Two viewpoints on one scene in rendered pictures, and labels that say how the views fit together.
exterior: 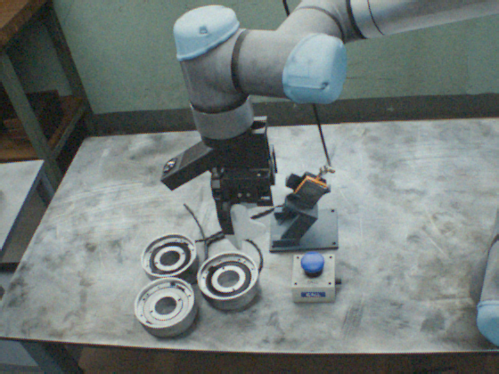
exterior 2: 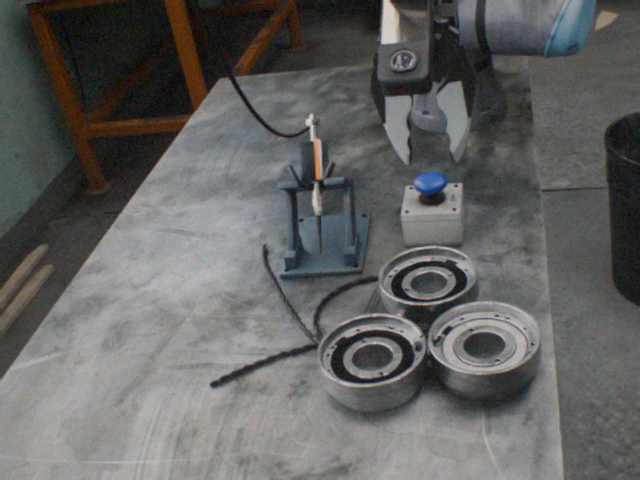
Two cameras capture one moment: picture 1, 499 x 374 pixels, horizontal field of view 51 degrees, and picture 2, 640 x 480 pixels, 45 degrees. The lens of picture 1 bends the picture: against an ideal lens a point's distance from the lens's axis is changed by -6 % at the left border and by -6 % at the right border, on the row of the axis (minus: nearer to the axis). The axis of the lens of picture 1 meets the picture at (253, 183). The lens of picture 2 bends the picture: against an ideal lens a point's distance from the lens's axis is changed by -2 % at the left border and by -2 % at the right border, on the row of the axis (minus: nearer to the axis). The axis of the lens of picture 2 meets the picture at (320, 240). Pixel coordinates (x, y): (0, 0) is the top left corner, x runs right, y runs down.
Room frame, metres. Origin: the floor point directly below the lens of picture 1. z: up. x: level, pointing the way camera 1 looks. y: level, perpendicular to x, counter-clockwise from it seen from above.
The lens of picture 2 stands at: (0.68, 0.75, 1.33)
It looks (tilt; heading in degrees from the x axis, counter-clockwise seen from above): 32 degrees down; 273
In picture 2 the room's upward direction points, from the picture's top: 11 degrees counter-clockwise
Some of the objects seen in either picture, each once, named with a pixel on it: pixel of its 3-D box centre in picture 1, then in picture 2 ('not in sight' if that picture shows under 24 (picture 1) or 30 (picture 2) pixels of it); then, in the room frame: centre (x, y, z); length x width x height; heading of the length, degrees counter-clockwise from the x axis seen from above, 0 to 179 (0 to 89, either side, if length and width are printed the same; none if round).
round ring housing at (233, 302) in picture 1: (229, 281); (429, 288); (0.61, 0.07, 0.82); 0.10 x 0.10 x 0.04
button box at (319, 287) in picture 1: (317, 278); (434, 210); (0.57, -0.07, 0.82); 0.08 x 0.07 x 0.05; 76
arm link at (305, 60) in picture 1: (296, 59); not in sight; (0.54, -0.07, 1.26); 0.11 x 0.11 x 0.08; 58
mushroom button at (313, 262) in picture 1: (313, 268); (431, 195); (0.58, -0.07, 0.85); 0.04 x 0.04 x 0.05
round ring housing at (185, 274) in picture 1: (170, 261); (373, 363); (0.68, 0.18, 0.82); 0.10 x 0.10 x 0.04
